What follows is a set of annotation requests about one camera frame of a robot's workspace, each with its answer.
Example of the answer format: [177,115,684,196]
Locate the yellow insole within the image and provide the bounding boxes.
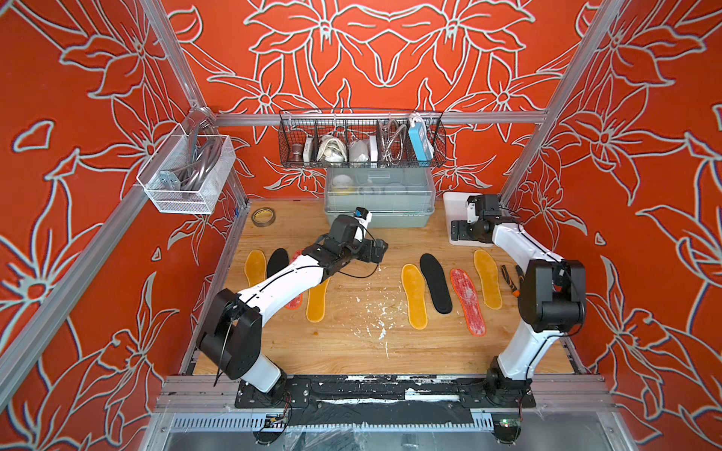
[474,250,503,310]
[402,264,428,330]
[244,250,267,288]
[306,279,330,323]

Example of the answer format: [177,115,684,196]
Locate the red insole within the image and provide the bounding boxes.
[449,268,486,337]
[285,250,304,310]

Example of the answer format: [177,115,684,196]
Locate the white storage tray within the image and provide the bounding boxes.
[442,192,492,247]

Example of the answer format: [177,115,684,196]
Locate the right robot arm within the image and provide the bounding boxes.
[443,192,587,392]

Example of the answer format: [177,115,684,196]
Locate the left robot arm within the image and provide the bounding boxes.
[197,207,388,398]

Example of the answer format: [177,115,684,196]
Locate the grey lidded storage bin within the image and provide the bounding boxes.
[325,168,436,229]

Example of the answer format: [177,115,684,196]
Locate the blue box in basket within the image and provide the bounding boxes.
[408,113,434,162]

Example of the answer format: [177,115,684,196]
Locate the right black insole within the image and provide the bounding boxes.
[419,253,453,315]

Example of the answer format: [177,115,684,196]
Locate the black insole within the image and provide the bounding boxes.
[266,248,290,279]
[419,253,453,315]

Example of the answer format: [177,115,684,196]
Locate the left black insole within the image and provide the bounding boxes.
[266,248,290,279]

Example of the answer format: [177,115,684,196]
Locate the white cloth in basket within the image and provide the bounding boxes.
[316,135,348,163]

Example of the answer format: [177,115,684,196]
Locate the tape roll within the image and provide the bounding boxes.
[251,207,276,227]

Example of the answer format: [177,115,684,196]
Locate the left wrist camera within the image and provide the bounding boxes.
[353,207,372,229]

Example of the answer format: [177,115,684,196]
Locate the orange handled pliers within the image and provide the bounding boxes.
[501,265,525,298]

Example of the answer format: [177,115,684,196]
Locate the black wire wall basket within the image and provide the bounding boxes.
[278,108,449,169]

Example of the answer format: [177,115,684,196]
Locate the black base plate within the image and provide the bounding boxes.
[234,375,536,409]

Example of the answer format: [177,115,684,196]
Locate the clear plastic wall basket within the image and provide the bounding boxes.
[137,125,236,215]

